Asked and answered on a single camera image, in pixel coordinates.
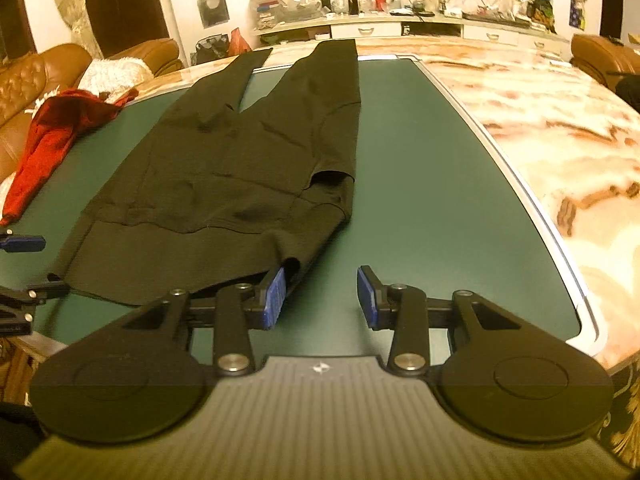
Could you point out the blue wall poster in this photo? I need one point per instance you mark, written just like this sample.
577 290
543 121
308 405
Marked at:
578 11

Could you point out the grey wall poster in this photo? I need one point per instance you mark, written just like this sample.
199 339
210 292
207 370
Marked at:
212 5

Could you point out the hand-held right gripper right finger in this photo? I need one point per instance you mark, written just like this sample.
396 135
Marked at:
367 299

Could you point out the orange plastic bag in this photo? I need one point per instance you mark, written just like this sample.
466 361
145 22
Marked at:
240 42

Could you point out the white television cabinet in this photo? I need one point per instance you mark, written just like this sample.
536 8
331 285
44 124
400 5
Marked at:
425 27

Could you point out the red cup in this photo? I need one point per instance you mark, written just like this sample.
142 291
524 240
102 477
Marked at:
380 2

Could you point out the black bottle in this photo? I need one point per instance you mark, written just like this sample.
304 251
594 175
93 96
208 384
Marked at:
354 4

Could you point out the lidded glass container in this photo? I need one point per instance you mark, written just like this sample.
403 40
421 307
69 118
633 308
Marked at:
266 7

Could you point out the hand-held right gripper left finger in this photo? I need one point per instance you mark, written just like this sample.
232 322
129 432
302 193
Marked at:
274 299

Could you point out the gold curtain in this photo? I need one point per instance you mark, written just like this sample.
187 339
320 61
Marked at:
75 5

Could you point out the colourful snack bags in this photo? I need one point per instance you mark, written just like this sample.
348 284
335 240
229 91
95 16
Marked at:
542 7

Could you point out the brown leather sofa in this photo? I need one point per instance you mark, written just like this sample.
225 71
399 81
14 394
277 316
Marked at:
30 85

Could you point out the red garment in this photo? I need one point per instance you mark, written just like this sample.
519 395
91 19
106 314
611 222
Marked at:
45 145

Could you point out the green framed table mat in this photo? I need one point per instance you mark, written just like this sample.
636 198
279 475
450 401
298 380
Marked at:
425 210

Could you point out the black bag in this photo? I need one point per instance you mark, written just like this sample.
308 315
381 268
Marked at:
211 50

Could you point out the brown leather armchair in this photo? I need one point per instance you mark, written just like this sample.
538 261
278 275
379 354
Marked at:
595 55

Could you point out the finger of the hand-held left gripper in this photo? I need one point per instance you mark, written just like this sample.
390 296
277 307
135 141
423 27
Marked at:
22 244
47 291

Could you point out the cream lace cushion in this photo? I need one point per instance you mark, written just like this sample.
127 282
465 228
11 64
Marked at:
112 75

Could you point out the black pants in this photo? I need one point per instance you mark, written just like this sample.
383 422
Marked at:
225 160

